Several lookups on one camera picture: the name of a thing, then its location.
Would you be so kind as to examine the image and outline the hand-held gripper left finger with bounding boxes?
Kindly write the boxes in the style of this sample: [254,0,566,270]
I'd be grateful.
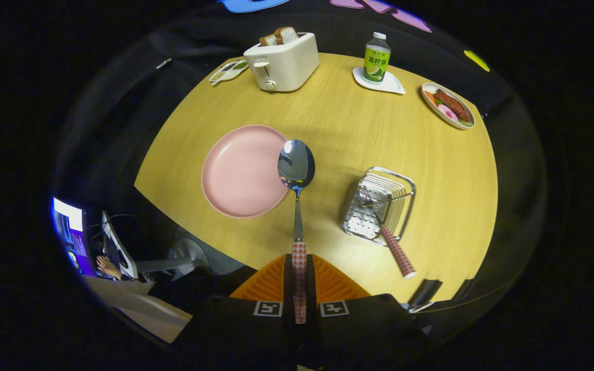
[189,254,298,369]

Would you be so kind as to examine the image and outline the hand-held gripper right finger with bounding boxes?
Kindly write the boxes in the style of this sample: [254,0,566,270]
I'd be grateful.
[302,254,426,369]

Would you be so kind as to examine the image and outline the fork with checkered handle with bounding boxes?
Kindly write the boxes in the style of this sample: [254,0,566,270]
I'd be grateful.
[357,185,417,279]

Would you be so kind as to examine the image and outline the spoon with checkered handle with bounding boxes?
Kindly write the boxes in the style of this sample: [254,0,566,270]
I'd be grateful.
[277,139,316,324]

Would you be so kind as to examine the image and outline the metal drain basket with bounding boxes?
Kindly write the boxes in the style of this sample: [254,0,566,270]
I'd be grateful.
[342,166,416,246]

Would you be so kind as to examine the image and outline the grey metal stand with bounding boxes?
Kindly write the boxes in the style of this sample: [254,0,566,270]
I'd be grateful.
[136,238,210,275]

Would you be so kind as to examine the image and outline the pink plate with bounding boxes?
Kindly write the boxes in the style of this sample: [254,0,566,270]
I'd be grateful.
[202,125,293,218]

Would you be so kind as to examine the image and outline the computer keyboard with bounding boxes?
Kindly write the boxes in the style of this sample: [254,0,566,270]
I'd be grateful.
[101,210,139,280]

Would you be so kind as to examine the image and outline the white food plate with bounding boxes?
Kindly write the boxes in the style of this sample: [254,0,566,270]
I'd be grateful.
[421,82,476,130]

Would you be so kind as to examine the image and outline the white toaster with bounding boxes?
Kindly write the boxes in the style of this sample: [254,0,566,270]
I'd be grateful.
[243,32,320,93]

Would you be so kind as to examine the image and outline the white square coaster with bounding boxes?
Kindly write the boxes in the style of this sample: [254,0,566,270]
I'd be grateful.
[353,67,406,95]

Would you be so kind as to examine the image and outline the white divided condiment dish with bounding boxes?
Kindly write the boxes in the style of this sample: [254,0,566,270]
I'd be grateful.
[208,60,250,86]

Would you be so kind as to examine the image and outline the computer monitor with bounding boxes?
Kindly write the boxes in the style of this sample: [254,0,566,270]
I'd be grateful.
[51,197,96,277]

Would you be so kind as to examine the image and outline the brown meat piece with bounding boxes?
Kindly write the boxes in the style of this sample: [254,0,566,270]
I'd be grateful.
[434,89,471,123]

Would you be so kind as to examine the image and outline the green tea bottle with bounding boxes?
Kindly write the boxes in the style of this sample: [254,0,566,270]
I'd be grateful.
[363,32,391,85]

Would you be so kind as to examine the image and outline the large toast bread slice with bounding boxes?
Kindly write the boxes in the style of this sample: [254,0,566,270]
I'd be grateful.
[274,26,299,45]

